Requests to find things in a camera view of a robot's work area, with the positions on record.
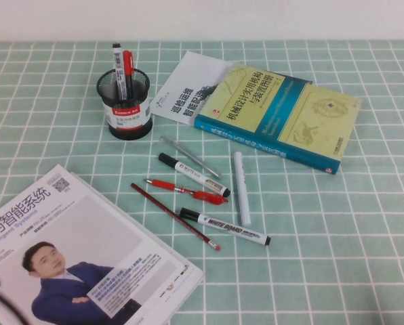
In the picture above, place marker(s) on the magazine with man on cover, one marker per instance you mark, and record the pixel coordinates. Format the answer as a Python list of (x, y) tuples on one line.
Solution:
[(97, 243)]

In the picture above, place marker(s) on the dark red pencil with eraser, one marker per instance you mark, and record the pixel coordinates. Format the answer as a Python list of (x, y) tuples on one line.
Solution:
[(175, 216)]

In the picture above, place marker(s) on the grey slim pen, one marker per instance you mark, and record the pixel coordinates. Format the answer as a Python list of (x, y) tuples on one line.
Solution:
[(192, 156)]

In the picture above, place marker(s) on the white marker with barcode label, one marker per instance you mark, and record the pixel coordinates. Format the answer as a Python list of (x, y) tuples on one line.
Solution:
[(119, 64)]

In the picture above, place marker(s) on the red gel pen with clip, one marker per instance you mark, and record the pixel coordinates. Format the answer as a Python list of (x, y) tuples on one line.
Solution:
[(202, 195)]

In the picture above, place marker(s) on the white paint marker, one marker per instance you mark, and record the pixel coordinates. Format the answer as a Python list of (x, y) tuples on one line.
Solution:
[(241, 189)]

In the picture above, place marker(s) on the whiteboard marker with brown label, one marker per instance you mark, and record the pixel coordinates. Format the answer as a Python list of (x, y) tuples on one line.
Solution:
[(192, 171)]

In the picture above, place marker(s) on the white booklet with black print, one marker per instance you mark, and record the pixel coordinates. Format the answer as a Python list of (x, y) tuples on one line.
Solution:
[(188, 74)]

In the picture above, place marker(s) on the whiteboard marker with bold print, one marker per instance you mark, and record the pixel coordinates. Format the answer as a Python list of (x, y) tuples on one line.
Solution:
[(229, 227)]

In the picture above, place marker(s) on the red capped pen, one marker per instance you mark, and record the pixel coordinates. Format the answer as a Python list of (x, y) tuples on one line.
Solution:
[(128, 62)]

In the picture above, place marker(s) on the black mesh pen holder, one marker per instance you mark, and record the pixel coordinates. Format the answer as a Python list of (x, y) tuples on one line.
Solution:
[(127, 118)]

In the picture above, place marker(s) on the thin white magazine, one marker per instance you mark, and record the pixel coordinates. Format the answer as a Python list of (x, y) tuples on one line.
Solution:
[(78, 177)]

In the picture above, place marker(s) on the yellow and teal hardcover book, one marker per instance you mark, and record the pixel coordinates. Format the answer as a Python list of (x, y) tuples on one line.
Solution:
[(273, 115)]

